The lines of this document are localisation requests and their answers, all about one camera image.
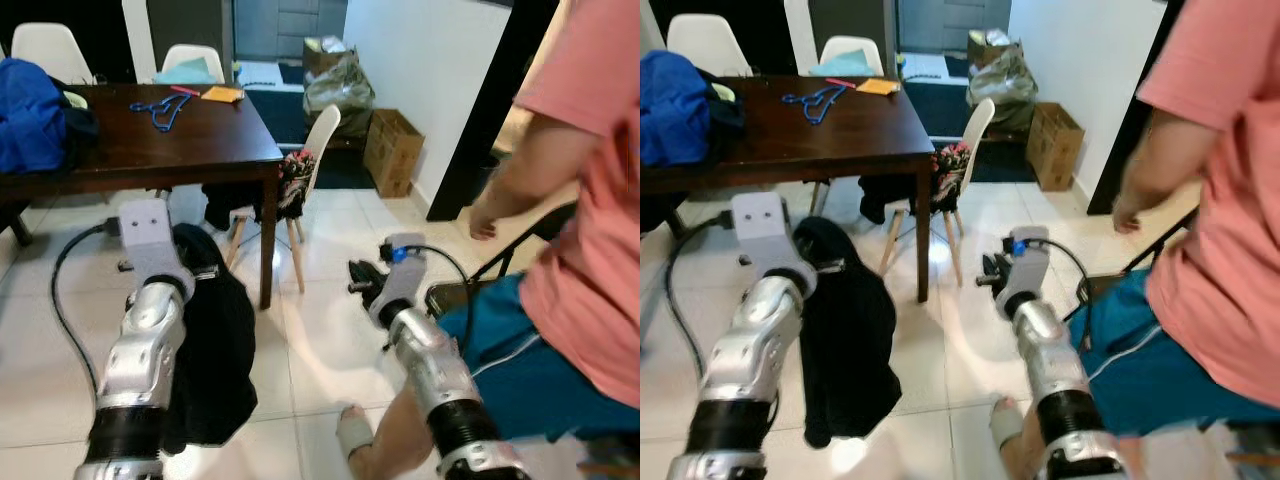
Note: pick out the black knit garment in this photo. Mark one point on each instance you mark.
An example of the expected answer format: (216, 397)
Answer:
(215, 350)
(850, 340)

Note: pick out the person bare forearm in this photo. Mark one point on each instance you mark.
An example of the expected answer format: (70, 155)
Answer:
(1160, 160)
(520, 170)

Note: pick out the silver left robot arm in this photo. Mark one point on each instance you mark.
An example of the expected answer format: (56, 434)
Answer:
(745, 360)
(140, 360)

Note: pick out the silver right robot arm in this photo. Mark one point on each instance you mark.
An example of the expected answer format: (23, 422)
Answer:
(1050, 370)
(435, 370)

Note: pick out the blue plastic hanger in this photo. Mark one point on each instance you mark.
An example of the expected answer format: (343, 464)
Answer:
(815, 115)
(160, 122)

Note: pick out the person hand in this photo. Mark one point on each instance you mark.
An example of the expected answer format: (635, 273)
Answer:
(1128, 213)
(485, 222)

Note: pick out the black draped cloth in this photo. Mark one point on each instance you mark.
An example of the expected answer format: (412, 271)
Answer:
(235, 200)
(890, 195)

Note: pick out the floral fabric bag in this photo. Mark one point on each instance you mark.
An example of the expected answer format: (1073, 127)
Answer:
(297, 180)
(950, 175)

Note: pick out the dark wooden table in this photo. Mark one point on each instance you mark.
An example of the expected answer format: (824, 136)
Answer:
(120, 145)
(780, 140)

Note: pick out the brown cardboard box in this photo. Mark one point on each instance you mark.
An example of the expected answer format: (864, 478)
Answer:
(395, 150)
(1055, 145)

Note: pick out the white wooden-legged chair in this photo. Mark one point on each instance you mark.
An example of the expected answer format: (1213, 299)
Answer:
(978, 130)
(322, 135)

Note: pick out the black folding chair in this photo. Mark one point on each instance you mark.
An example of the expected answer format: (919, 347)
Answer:
(520, 245)
(1160, 240)

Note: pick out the dark cloth bundle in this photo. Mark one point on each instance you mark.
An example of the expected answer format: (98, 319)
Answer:
(80, 130)
(725, 125)

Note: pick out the orange notepad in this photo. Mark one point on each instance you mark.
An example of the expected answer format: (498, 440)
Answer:
(877, 86)
(222, 94)

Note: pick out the pink pen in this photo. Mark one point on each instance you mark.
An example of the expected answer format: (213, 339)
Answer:
(840, 84)
(185, 91)

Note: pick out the stuffed plastic bag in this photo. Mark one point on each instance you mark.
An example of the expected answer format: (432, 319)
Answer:
(1000, 80)
(340, 85)

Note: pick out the teal folded cloth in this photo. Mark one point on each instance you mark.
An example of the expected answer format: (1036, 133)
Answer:
(842, 66)
(185, 73)

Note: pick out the white plastic chair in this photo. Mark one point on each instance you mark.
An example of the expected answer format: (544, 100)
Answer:
(708, 42)
(195, 52)
(50, 50)
(852, 44)

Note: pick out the person in pink shirt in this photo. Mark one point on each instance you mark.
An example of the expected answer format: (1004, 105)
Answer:
(590, 250)
(1220, 250)

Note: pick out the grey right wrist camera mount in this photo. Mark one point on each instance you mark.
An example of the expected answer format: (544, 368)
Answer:
(400, 280)
(1025, 270)

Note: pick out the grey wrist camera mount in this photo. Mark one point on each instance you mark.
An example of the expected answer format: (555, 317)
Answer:
(150, 235)
(400, 280)
(1025, 270)
(765, 225)

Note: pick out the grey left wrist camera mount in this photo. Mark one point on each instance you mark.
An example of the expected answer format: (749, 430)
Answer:
(150, 235)
(765, 225)

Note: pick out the black door frame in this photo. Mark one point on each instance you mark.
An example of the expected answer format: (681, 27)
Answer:
(490, 110)
(1135, 110)

